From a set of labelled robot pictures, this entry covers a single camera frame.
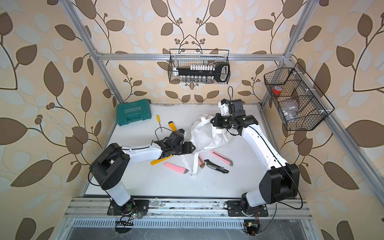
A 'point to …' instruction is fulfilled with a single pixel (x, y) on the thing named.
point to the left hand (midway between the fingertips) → (191, 146)
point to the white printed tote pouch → (204, 138)
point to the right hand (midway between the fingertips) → (211, 121)
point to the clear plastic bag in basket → (290, 109)
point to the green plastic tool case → (132, 112)
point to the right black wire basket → (311, 113)
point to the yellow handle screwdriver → (158, 120)
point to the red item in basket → (277, 90)
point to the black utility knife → (214, 166)
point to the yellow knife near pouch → (172, 126)
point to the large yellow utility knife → (153, 162)
